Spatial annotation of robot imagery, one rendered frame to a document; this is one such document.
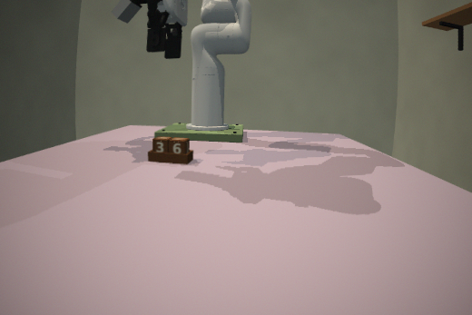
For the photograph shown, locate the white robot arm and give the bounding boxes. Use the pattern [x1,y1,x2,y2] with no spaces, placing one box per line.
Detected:
[111,0,251,131]

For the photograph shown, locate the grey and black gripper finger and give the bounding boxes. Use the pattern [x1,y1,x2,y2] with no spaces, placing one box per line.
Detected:
[146,0,169,53]
[164,21,182,59]

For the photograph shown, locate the brown wooden number cube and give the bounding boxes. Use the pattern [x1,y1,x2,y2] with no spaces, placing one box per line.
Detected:
[152,136,172,153]
[169,137,190,154]

